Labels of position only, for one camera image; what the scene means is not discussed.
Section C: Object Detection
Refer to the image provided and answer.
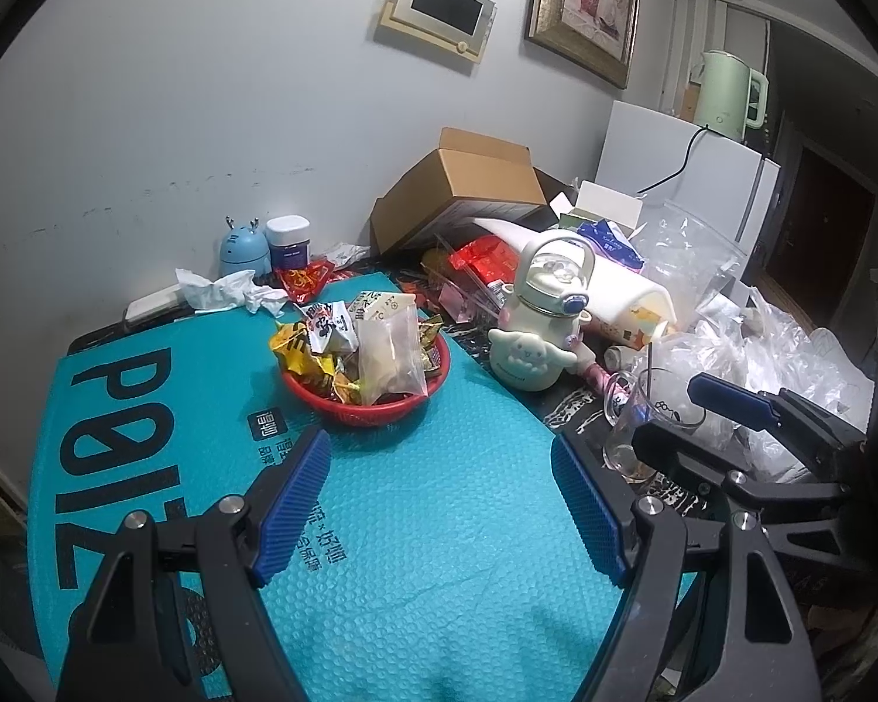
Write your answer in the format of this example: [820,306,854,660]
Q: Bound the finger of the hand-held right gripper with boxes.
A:
[631,420,860,528]
[686,371,870,458]

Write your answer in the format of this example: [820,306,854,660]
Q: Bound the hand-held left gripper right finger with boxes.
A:
[551,428,824,702]

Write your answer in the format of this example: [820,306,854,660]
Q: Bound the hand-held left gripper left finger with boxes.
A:
[54,424,334,702]

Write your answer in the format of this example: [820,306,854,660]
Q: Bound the red plastic basket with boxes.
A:
[274,314,452,429]

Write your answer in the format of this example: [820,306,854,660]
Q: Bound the heap of mixed snack packets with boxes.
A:
[269,291,446,407]

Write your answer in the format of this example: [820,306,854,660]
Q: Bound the clear glass cup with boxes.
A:
[603,366,704,484]

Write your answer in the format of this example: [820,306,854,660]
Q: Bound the clear plastic bags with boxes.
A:
[622,197,875,484]

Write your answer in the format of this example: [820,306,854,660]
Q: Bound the pink patterned tube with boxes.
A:
[574,358,619,392]

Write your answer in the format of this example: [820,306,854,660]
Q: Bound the teal bubble mailer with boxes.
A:
[28,270,704,702]

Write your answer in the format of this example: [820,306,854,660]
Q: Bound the white paper roll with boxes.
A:
[472,215,681,341]

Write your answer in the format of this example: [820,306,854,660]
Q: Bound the white cartoon water bottle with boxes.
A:
[488,230,597,392]

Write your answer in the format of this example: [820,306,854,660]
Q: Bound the blue white tissue pack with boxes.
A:
[574,218,645,269]

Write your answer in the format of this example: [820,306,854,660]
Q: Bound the dark brown door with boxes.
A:
[764,139,875,308]

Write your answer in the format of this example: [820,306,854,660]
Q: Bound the red yellow snack packet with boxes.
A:
[274,259,335,304]

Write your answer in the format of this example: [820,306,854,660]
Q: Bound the crumpled white tissue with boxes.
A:
[176,267,290,317]

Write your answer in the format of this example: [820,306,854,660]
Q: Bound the white open carton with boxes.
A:
[548,180,646,242]

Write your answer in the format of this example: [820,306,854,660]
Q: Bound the white flat device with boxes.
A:
[124,285,191,326]

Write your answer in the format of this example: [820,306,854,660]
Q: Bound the pink snack packet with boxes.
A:
[439,281,484,323]

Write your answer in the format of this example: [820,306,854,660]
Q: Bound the crumpled clear wrapper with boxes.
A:
[325,240,373,270]

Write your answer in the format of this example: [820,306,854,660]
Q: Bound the blue round humidifier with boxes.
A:
[218,215,272,279]

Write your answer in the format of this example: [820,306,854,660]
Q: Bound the white jar purple label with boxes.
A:
[265,214,314,271]

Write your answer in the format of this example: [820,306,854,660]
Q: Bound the red foil packet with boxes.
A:
[448,238,520,286]

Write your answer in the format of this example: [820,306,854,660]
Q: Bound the white refrigerator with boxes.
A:
[592,100,783,264]

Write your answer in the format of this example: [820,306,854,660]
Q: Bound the green electric kettle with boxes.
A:
[691,50,771,143]

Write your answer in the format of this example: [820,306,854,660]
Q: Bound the brown cardboard box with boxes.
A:
[369,126,579,257]

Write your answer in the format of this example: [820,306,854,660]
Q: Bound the white folding door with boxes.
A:
[658,0,769,125]

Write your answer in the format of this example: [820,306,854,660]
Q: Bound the black power cable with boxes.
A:
[638,124,711,195]

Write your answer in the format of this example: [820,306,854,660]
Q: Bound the wall intercom panel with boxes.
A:
[378,0,497,75]

